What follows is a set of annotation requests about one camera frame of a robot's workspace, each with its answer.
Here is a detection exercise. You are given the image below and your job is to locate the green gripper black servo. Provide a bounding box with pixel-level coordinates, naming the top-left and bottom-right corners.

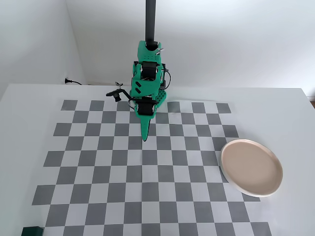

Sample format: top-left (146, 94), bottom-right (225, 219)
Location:
top-left (134, 97), bottom-right (158, 142)

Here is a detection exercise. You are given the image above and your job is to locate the dark green dice cube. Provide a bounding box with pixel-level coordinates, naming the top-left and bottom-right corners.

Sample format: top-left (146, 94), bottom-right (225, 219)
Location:
top-left (21, 226), bottom-right (45, 236)

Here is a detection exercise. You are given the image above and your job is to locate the green perforated robot base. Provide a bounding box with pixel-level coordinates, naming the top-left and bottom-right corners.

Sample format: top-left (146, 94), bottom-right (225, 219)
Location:
top-left (157, 88), bottom-right (169, 109)

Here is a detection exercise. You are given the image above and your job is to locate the beige round plate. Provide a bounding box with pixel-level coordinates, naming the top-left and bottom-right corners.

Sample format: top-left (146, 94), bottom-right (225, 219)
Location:
top-left (220, 138), bottom-right (284, 198)

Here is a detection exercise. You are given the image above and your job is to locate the grey white checkerboard mat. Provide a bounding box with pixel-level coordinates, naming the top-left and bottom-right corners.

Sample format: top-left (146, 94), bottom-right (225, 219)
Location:
top-left (31, 99), bottom-right (273, 236)

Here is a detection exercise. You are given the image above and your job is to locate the black vertical pole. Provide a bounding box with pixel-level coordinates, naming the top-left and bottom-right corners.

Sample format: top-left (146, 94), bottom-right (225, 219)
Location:
top-left (145, 0), bottom-right (158, 48)

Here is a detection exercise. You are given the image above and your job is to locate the black wrist camera board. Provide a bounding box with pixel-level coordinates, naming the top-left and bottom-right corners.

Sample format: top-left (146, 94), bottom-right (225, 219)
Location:
top-left (105, 88), bottom-right (131, 103)

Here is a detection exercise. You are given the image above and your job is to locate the black base cable loop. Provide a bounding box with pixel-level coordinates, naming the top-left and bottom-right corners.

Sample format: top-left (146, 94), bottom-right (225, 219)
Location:
top-left (160, 69), bottom-right (172, 90)

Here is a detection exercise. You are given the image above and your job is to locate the black wall plug cable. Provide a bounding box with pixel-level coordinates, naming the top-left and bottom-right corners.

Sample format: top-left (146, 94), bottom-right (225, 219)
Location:
top-left (64, 77), bottom-right (86, 86)

